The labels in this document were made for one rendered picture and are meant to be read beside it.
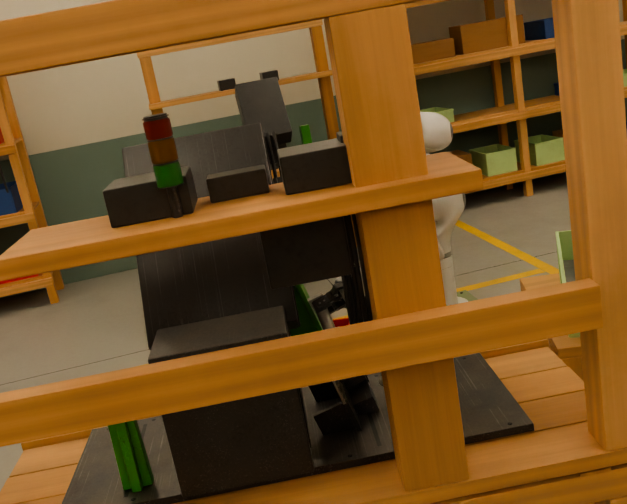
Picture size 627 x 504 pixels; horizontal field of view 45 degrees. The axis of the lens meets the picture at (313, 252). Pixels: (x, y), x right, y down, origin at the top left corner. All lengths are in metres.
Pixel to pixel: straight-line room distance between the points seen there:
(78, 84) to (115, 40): 5.92
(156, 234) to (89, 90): 5.95
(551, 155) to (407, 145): 6.37
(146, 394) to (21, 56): 0.65
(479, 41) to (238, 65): 2.24
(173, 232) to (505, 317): 0.65
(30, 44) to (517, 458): 1.27
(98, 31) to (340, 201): 0.51
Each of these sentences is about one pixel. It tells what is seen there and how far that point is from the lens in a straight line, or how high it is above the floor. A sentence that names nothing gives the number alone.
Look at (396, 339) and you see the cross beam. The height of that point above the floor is 1.25.
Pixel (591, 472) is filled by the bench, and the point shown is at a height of 0.84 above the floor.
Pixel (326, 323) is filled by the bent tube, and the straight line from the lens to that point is 1.81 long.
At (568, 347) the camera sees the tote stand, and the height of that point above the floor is 0.79.
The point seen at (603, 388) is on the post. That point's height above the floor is 1.03.
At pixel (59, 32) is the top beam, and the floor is 1.90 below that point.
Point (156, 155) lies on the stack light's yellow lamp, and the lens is 1.44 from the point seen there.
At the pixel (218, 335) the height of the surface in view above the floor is 1.24.
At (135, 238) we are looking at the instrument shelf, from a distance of 1.41.
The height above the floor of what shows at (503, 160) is 0.39.
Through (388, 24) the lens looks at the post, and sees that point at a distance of 1.41.
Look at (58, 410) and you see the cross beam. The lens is 1.54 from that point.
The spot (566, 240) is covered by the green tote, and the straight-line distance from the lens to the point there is 3.04.
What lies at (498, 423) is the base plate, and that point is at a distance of 1.85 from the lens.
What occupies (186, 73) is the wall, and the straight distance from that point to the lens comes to 7.30.
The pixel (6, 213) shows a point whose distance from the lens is 6.93.
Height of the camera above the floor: 1.82
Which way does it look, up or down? 16 degrees down
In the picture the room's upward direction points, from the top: 10 degrees counter-clockwise
